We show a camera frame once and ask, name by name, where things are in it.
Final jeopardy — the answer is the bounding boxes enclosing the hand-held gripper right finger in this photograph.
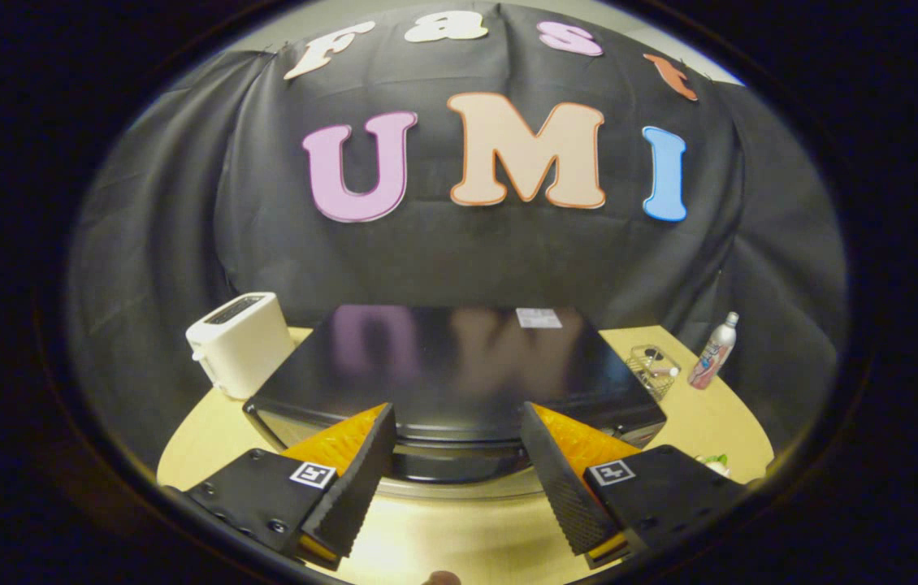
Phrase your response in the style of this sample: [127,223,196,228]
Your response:
[520,401,746,570]

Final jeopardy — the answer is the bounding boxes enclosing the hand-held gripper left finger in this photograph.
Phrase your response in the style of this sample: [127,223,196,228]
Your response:
[183,402,397,563]

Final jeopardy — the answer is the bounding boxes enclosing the black toaster oven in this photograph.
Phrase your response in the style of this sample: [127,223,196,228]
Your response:
[243,305,668,498]

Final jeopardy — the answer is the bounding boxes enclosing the white toaster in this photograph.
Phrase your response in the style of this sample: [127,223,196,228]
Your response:
[185,292,297,401]

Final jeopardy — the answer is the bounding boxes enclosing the white pink spray bottle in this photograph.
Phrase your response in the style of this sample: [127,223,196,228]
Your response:
[687,312,740,391]

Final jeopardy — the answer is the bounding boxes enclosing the black backdrop cloth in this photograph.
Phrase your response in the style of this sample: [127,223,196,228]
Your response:
[67,4,848,472]

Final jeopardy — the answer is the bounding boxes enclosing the clear wire basket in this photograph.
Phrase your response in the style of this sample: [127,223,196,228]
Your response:
[626,344,682,402]

